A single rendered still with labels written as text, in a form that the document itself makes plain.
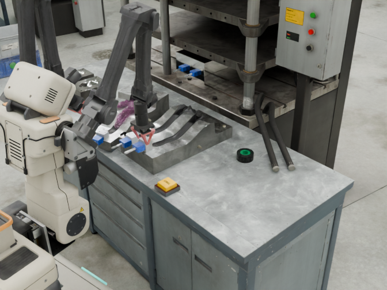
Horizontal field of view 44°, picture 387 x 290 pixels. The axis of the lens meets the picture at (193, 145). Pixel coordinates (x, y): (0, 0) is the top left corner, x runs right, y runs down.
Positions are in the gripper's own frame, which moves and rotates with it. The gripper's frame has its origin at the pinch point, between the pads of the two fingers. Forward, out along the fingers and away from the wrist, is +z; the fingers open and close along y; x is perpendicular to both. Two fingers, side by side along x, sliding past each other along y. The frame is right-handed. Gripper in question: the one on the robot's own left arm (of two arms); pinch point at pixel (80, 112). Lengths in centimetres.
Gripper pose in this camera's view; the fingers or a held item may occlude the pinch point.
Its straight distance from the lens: 230.4
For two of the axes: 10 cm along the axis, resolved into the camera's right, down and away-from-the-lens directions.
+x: -5.3, 7.6, -3.8
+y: -8.0, -3.0, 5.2
